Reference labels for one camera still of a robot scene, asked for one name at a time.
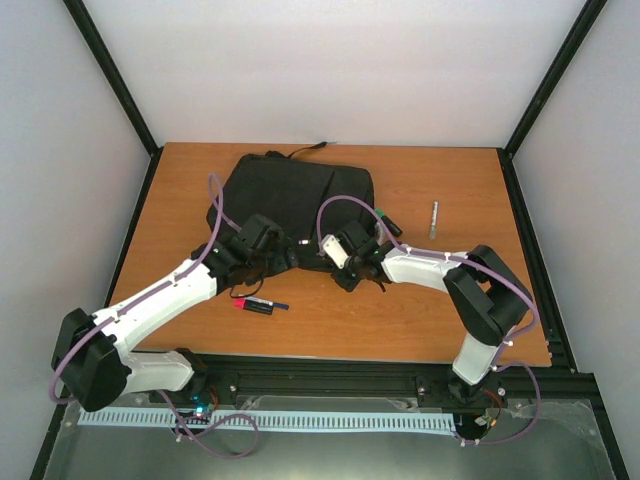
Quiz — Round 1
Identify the black student bag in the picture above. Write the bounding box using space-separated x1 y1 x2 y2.
206 151 376 278

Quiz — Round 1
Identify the silver pen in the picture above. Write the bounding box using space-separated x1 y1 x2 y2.
429 200 439 240

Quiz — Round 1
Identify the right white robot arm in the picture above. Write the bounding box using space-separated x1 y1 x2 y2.
319 223 534 405

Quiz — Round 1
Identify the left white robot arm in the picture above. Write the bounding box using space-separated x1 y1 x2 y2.
51 215 297 412

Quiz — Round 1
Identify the green cap black highlighter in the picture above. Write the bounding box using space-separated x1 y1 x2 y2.
375 208 403 238

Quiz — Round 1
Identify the blue cap pen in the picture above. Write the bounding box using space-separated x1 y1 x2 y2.
247 296 290 310

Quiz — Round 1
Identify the pink cap black highlighter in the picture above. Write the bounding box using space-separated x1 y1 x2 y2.
233 298 274 315

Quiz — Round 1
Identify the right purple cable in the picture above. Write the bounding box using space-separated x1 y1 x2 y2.
315 194 544 447

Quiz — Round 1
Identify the purple cable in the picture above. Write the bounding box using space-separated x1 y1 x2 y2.
51 172 261 459
315 194 544 447

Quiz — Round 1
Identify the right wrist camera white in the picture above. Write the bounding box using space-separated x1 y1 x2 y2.
320 234 350 270

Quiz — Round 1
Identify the light blue cable duct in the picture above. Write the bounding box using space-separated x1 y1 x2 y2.
77 407 455 435

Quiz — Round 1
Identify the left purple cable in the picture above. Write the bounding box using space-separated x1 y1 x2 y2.
51 172 261 459

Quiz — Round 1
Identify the black aluminium rail base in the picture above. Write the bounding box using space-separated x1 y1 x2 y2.
64 349 601 416

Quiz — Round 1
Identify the left black frame post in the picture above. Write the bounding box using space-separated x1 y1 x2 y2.
62 0 164 166

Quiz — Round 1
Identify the black frame post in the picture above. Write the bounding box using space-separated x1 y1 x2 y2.
502 0 609 156
62 0 164 166

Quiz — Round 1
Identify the right black frame post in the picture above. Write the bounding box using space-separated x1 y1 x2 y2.
502 0 609 156

